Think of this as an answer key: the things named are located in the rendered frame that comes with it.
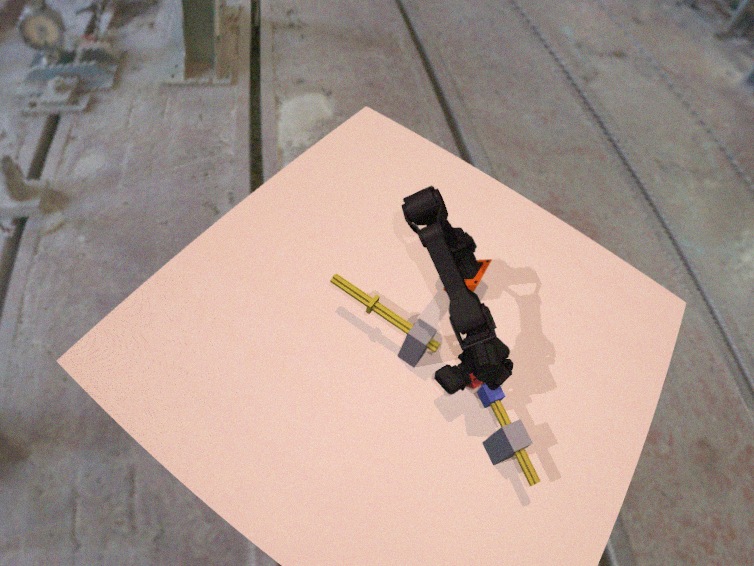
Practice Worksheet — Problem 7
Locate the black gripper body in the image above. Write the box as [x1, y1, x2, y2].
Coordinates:
[434, 337, 510, 395]

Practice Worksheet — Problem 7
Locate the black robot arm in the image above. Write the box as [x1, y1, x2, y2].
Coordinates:
[402, 185, 513, 390]

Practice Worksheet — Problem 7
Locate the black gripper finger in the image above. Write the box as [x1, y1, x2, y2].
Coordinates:
[453, 365, 472, 391]

